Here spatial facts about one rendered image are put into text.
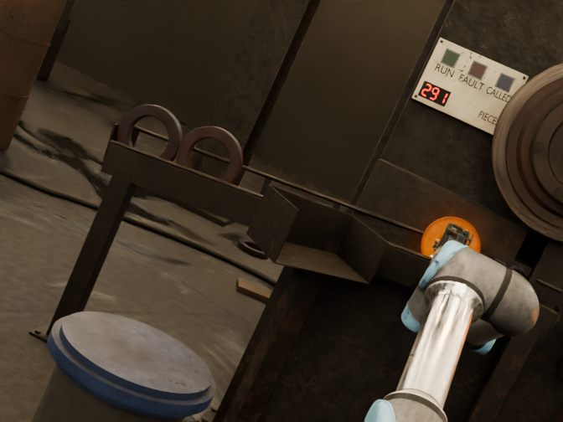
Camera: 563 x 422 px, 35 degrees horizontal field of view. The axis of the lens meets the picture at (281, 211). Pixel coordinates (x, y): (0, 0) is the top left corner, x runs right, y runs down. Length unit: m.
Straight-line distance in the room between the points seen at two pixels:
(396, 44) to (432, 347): 7.01
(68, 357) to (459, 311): 0.71
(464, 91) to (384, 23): 6.08
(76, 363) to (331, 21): 7.26
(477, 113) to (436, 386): 1.10
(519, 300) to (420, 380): 0.30
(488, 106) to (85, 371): 1.40
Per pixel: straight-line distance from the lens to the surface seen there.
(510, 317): 1.77
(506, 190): 2.36
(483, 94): 2.49
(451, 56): 2.49
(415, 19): 8.53
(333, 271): 2.15
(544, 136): 2.28
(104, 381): 1.53
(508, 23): 2.53
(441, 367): 1.59
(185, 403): 1.57
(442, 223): 2.40
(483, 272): 1.75
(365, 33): 8.55
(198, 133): 2.48
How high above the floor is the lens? 1.03
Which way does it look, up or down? 9 degrees down
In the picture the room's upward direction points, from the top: 25 degrees clockwise
